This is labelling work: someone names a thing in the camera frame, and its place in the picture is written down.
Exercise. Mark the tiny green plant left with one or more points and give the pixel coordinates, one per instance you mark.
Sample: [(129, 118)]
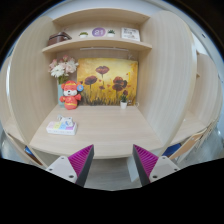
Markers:
[(83, 34)]

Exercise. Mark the teal flower vase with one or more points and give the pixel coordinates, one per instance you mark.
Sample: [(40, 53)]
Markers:
[(60, 93)]

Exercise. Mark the small potted plant white pot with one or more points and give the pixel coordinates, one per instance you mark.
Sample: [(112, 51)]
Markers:
[(123, 102)]

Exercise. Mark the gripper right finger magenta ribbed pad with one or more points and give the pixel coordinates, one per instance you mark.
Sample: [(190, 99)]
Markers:
[(151, 167)]

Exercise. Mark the brown leather box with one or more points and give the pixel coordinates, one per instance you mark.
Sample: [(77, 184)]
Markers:
[(58, 37)]

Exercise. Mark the purple round number sign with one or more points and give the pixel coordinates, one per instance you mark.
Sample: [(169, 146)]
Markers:
[(98, 32)]

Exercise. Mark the tiny green plant right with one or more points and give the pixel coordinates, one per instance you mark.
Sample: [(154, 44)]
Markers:
[(111, 33)]

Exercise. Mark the poppy flower painting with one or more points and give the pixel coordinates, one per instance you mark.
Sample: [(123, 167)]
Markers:
[(105, 80)]

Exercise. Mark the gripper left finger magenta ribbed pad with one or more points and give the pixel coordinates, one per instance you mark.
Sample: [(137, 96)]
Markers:
[(74, 168)]

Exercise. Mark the red plush mascot doll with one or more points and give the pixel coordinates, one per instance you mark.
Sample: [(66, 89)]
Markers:
[(71, 94)]

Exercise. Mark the wooden chair right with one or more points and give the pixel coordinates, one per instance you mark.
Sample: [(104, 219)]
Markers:
[(196, 140)]

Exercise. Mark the light wood desk shelf unit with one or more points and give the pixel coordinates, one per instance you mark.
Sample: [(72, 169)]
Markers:
[(178, 89)]

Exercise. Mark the tiny green plant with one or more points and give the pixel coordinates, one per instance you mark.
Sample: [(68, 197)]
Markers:
[(83, 34), (111, 33)]

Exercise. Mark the white framed text card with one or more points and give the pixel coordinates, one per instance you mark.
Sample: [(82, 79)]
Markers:
[(130, 33)]

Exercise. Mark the pink white flower bouquet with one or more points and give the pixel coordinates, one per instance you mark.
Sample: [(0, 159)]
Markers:
[(61, 69)]

